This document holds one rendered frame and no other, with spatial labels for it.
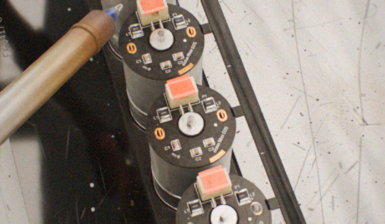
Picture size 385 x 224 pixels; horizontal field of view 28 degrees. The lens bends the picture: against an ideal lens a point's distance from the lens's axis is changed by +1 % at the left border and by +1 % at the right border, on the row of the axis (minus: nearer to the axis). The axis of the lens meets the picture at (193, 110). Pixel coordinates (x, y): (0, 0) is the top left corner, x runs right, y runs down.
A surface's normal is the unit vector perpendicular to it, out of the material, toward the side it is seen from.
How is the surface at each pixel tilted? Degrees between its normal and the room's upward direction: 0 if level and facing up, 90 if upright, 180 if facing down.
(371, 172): 0
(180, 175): 90
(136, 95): 90
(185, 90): 0
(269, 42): 0
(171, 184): 90
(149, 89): 90
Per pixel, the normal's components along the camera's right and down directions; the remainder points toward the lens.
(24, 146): 0.00, -0.42
